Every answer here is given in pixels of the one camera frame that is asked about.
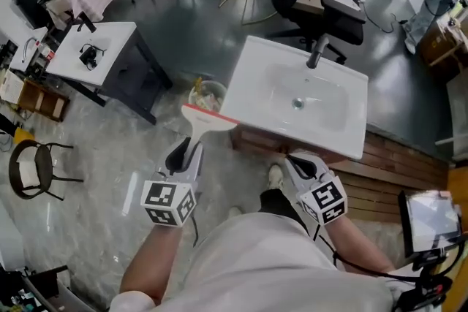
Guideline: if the person's black trouser leg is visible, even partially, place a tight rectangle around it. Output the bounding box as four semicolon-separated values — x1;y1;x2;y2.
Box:
259;189;310;231

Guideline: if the person's left forearm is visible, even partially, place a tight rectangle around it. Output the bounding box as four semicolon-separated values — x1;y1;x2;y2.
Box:
119;221;184;306

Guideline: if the white small side table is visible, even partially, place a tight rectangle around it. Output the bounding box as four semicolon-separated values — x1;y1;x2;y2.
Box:
47;27;173;126

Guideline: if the black metal frame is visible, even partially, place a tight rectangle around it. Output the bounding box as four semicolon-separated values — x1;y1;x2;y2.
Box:
0;265;70;312

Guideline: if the black sink faucet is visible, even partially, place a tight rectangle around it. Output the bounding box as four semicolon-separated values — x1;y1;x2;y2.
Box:
306;35;330;69

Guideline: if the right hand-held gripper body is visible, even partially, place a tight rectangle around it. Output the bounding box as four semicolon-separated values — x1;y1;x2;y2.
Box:
298;171;347;227

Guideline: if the wooden plank platform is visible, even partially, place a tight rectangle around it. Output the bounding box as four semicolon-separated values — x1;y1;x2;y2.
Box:
328;131;450;224

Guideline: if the wooden vanity cabinet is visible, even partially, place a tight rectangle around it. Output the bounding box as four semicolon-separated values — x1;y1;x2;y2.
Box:
230;127;352;165

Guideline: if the white squeegee with red blade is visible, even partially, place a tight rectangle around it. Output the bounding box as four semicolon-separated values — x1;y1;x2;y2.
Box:
181;103;239;158

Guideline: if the white ceramic sink basin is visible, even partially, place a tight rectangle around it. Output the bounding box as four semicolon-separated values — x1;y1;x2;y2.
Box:
220;35;369;161

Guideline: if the wooden crate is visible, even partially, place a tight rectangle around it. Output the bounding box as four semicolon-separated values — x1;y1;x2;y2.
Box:
18;80;70;123

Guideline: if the black floor cable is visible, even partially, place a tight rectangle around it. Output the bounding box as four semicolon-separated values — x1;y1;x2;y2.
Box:
350;0;409;34

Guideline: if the white sink with chrome faucet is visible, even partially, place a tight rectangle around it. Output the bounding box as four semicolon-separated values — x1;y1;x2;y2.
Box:
9;36;48;72

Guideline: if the black round armchair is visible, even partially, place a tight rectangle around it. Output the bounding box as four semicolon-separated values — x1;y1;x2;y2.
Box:
7;139;85;202

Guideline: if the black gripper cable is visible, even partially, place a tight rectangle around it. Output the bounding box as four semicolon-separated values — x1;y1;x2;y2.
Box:
314;224;421;282

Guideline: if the person's white shirt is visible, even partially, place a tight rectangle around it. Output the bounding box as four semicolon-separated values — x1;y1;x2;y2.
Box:
109;211;394;312

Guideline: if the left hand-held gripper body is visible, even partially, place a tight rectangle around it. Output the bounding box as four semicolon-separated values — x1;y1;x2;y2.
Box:
140;170;200;228

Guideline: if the black device with cable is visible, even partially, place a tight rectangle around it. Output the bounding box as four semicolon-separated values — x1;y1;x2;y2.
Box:
78;43;107;71

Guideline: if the black tablet screen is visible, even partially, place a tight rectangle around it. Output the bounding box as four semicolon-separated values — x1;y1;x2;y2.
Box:
398;189;464;256

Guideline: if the person's right forearm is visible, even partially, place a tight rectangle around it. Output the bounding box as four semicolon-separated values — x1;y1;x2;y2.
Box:
323;217;398;275

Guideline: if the white waste bin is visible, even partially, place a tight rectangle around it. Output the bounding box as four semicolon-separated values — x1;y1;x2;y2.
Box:
188;80;227;114

